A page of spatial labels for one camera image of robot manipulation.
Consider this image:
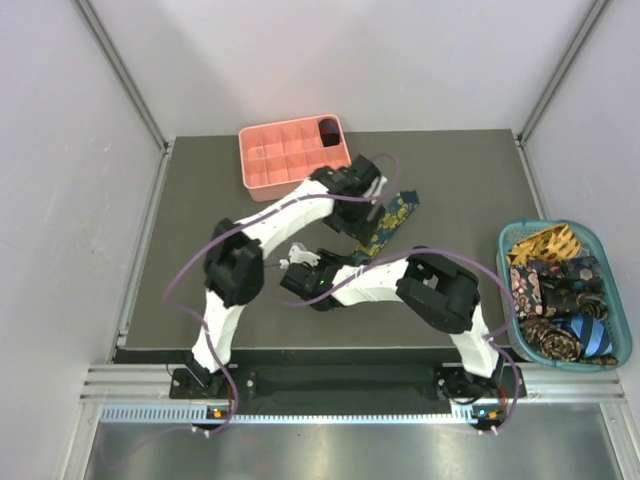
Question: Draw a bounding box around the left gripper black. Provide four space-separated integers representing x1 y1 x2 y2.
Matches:
321 191 385 246

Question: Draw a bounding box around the blue yellow floral tie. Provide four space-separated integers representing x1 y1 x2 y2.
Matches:
351 190 420 266

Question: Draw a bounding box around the pink compartment organizer box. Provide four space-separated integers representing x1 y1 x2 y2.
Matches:
238 114 351 202

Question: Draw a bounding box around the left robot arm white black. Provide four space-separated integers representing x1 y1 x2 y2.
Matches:
185 155 387 397

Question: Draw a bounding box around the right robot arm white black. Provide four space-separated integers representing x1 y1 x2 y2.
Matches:
280 247 504 398

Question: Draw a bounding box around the rolled red blue tie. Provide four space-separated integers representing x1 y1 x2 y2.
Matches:
318 117 342 148

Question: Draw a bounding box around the pink floral dark tie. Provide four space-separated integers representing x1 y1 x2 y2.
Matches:
510 266 543 320

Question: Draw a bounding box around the orange patterned tie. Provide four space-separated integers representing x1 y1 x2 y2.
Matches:
506 223 582 266

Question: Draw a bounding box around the dark floral navy tie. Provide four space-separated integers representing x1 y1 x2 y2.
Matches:
528 256 604 295

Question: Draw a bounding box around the brown paisley rolled tie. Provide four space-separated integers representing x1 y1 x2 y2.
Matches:
520 318 582 362

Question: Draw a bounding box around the teal plastic basket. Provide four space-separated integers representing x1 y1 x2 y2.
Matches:
496 219 632 373

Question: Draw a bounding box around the blue striped tie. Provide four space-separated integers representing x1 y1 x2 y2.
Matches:
553 315 613 359

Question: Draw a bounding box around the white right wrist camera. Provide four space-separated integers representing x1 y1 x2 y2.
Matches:
279 242 320 270

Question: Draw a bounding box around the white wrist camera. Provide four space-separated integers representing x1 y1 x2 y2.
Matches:
279 242 320 270
362 175 388 204

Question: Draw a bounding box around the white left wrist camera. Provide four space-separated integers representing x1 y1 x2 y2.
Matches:
362 175 388 204

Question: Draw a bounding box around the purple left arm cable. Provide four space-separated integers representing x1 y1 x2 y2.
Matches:
163 152 402 435

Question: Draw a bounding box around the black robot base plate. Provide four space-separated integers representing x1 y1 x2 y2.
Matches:
169 347 526 414

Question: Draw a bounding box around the slotted grey cable duct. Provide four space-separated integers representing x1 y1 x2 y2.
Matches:
100 404 499 425

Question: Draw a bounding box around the right aluminium frame post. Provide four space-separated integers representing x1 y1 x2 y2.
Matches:
515 0 612 148

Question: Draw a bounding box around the aluminium frame post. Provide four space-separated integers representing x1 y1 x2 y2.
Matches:
71 0 169 151
515 0 612 148

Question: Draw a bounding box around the left aluminium frame post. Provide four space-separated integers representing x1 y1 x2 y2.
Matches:
71 0 169 151

